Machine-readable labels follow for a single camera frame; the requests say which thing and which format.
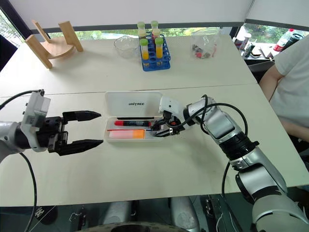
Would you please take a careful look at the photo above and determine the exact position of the blue test tube rack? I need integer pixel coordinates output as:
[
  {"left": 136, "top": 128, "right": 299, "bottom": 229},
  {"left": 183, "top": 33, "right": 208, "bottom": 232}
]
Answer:
[{"left": 139, "top": 34, "right": 171, "bottom": 72}]

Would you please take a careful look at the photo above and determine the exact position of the red-label plastic bottle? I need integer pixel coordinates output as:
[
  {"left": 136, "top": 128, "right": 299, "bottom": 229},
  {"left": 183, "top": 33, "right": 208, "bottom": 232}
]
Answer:
[{"left": 273, "top": 28, "right": 295, "bottom": 52}]

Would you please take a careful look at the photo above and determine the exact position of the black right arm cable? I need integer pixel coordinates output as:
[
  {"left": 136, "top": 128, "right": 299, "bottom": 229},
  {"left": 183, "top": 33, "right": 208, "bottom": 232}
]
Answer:
[{"left": 176, "top": 94, "right": 248, "bottom": 197}]

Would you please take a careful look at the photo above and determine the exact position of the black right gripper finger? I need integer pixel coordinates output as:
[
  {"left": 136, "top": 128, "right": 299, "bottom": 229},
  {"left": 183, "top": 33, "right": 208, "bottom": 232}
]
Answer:
[
  {"left": 150, "top": 118, "right": 168, "bottom": 131},
  {"left": 153, "top": 129, "right": 173, "bottom": 139}
]

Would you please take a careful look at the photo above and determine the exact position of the grey rounded robot leg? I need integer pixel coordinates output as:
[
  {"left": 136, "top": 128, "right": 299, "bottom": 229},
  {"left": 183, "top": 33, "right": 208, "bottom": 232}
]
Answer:
[
  {"left": 103, "top": 200, "right": 133, "bottom": 229},
  {"left": 170, "top": 196, "right": 200, "bottom": 232}
]

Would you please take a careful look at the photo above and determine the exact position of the green-capped tube, brown content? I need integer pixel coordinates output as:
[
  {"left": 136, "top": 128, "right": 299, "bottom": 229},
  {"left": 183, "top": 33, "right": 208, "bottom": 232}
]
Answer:
[{"left": 137, "top": 21, "right": 147, "bottom": 40}]

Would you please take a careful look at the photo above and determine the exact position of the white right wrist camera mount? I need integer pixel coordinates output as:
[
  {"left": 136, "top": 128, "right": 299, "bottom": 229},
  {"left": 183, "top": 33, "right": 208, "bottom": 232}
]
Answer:
[{"left": 157, "top": 96, "right": 187, "bottom": 122}]

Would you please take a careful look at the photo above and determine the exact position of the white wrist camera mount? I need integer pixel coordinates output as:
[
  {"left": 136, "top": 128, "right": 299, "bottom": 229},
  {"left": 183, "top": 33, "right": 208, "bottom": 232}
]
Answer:
[
  {"left": 19, "top": 90, "right": 53, "bottom": 152},
  {"left": 157, "top": 96, "right": 187, "bottom": 122}
]

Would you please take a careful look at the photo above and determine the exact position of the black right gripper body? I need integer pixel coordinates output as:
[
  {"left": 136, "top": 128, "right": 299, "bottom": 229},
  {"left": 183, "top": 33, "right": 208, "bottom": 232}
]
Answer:
[{"left": 163, "top": 110, "right": 186, "bottom": 135}]

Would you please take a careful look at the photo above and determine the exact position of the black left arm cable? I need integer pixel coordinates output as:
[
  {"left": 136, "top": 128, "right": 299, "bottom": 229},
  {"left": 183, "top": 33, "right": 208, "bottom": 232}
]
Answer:
[{"left": 0, "top": 89, "right": 45, "bottom": 232}]

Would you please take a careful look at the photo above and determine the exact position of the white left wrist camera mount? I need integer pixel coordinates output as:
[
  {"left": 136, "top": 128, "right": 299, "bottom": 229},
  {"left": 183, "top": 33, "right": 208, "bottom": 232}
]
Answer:
[{"left": 19, "top": 90, "right": 53, "bottom": 152}]

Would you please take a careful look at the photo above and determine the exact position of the green-capped tube, red content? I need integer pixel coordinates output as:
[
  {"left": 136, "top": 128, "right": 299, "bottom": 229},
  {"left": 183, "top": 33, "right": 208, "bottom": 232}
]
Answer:
[{"left": 150, "top": 20, "right": 161, "bottom": 39}]

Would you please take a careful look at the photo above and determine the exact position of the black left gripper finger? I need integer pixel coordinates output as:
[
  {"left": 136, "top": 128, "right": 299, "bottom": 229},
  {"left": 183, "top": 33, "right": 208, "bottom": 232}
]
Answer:
[
  {"left": 57, "top": 139, "right": 104, "bottom": 157},
  {"left": 62, "top": 110, "right": 102, "bottom": 124}
]

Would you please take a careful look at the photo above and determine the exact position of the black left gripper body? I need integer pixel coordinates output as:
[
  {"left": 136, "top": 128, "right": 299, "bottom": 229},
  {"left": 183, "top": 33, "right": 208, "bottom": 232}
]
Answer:
[{"left": 38, "top": 116, "right": 70, "bottom": 154}]

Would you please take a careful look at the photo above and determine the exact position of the dark cup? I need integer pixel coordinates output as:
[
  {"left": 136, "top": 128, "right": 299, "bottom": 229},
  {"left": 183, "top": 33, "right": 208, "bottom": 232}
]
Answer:
[{"left": 286, "top": 32, "right": 308, "bottom": 47}]

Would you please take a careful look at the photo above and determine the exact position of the green-capped tube, orange liquid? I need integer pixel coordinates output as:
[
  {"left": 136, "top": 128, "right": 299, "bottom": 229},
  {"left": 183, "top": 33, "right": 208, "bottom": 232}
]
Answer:
[
  {"left": 140, "top": 38, "right": 149, "bottom": 68},
  {"left": 154, "top": 37, "right": 165, "bottom": 66}
]

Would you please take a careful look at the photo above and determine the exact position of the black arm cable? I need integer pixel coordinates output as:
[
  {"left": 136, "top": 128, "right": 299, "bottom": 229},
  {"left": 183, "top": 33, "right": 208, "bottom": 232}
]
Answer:
[
  {"left": 176, "top": 94, "right": 248, "bottom": 197},
  {"left": 0, "top": 89, "right": 45, "bottom": 232}
]

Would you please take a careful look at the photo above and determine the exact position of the thin black pen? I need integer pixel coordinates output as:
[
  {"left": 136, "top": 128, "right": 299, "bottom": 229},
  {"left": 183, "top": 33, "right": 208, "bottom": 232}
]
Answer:
[{"left": 117, "top": 116, "right": 162, "bottom": 121}]

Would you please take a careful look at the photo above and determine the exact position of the pink and orange eraser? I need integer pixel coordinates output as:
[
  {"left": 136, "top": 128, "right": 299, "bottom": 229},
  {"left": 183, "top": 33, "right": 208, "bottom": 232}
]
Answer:
[{"left": 108, "top": 129, "right": 146, "bottom": 140}]

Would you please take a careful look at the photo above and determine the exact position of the clear glass bowl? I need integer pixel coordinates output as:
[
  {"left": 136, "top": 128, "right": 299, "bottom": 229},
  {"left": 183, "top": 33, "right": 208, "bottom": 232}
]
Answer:
[{"left": 113, "top": 35, "right": 141, "bottom": 59}]

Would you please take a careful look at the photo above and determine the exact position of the person in white shirt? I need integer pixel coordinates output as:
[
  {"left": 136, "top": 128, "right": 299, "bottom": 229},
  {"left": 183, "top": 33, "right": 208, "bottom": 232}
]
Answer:
[{"left": 268, "top": 35, "right": 309, "bottom": 153}]

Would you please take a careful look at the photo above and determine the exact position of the wooden curved stand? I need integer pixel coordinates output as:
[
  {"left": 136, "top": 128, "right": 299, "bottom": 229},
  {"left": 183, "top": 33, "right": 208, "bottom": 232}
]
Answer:
[{"left": 25, "top": 19, "right": 84, "bottom": 70}]

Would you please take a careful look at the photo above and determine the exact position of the white Unitree pencil case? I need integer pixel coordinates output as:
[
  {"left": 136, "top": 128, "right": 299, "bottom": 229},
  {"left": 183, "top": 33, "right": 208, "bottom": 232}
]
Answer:
[{"left": 103, "top": 91, "right": 164, "bottom": 144}]

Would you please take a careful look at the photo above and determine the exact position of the red marker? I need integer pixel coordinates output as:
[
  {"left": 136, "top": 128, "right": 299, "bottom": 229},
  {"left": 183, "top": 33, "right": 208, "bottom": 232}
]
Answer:
[{"left": 114, "top": 120, "right": 152, "bottom": 127}]

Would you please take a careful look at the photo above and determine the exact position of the clear plastic bag of parts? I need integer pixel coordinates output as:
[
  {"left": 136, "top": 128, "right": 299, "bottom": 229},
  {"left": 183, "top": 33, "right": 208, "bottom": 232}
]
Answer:
[{"left": 190, "top": 35, "right": 218, "bottom": 60}]

